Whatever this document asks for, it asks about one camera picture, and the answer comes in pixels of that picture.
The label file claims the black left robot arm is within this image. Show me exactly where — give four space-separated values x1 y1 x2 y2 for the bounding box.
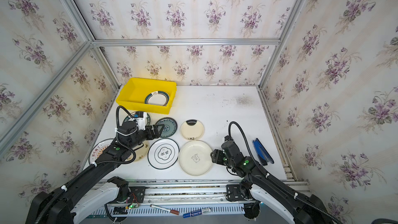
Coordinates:
26 117 164 224

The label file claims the large cream plate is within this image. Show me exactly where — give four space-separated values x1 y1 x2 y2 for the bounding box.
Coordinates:
178 141 213 176

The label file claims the green rim lettered plate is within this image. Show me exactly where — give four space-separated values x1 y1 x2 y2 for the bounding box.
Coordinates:
123 112 151 125

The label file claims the red capped marker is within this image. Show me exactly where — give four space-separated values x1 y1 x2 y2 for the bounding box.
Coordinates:
150 204 179 216

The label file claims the white plate green striped rim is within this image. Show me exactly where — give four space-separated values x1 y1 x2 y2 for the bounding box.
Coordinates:
145 91 170 106

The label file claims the orange sunburst plate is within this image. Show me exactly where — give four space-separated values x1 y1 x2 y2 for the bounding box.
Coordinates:
88 139 113 164

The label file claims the yellow plastic bin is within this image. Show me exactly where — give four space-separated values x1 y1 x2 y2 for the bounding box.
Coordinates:
116 78 177 115

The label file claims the white plate black flower outline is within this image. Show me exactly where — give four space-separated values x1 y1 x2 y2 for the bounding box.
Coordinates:
148 139 180 170

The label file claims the dark blue floral plate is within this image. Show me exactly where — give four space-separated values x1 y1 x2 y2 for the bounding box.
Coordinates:
155 117 178 138

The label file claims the blue marker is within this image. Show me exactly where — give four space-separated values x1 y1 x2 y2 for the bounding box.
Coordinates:
183 207 212 218

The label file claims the pale yellow small plate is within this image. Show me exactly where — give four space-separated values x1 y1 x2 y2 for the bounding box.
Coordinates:
133 141 150 162

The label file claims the blue flat tool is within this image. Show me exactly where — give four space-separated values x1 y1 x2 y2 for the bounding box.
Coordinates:
252 139 274 166

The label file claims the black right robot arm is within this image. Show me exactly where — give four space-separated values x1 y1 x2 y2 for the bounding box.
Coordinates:
210 121 341 224

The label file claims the aluminium rail base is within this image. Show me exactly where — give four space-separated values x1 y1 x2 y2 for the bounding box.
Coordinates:
86 178 312 218

